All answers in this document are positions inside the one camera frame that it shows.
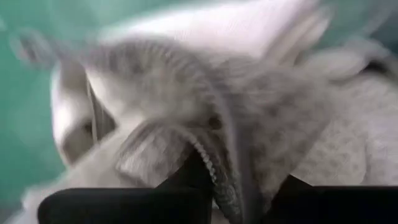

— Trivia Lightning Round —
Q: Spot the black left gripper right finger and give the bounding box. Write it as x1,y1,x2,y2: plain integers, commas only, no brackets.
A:
263,174,398,224

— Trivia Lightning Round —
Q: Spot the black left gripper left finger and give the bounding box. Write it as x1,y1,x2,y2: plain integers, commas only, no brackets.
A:
37,151,216,224

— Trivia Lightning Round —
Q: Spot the light grey waffle towel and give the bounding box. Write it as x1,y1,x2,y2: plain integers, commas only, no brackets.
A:
12,29,398,224

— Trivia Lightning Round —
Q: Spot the plain white towel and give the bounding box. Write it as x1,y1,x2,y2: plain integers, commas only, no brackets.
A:
49,0,333,162

